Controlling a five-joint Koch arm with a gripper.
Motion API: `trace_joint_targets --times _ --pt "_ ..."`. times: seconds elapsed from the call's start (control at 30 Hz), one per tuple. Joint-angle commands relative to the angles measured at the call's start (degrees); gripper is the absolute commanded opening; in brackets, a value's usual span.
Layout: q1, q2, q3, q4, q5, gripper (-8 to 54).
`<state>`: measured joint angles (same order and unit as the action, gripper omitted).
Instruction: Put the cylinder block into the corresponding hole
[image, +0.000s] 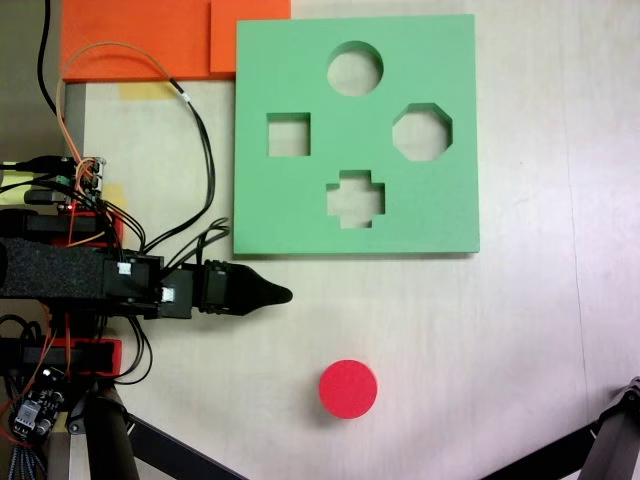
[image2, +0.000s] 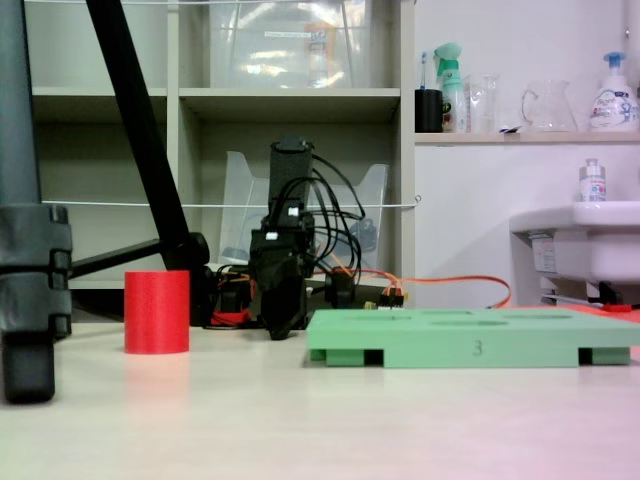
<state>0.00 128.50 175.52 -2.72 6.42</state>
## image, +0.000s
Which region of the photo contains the red cylinder block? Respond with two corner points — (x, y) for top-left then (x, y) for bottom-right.
(318, 359), (380, 421)

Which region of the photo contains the black wire loop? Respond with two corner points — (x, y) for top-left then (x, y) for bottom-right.
(112, 316), (154, 386)

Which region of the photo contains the thin orange wire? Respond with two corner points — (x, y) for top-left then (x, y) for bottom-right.
(56, 41), (175, 174)

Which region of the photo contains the small raised orange block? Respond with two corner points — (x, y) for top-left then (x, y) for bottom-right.
(209, 0), (293, 79)

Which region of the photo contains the green shape-sorter board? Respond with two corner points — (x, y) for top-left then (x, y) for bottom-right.
(231, 13), (482, 259)

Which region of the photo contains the black tripod leg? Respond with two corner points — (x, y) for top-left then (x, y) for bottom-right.
(83, 393), (254, 480)
(478, 375), (640, 480)

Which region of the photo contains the circuit board with orange wires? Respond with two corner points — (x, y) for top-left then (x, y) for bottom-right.
(53, 155), (109, 202)

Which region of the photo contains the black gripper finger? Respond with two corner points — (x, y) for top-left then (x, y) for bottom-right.
(243, 264), (294, 317)

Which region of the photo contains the large flat orange block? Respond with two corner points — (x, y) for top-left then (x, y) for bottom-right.
(60, 0), (212, 83)

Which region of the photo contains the thin black twin wire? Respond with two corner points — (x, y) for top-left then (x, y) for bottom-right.
(142, 78), (218, 254)

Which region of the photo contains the yellow sticky note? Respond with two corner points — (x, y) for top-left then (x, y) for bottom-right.
(0, 169), (32, 206)

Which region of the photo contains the yellow tape strip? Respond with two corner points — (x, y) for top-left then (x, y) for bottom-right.
(118, 82), (177, 100)

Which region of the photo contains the red base clamp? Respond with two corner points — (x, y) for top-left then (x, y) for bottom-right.
(45, 337), (124, 379)

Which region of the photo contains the black circuit board with capacitors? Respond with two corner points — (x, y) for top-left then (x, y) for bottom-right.
(8, 366), (67, 445)

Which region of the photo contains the thick black cable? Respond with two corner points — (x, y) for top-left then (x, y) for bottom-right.
(36, 0), (60, 117)

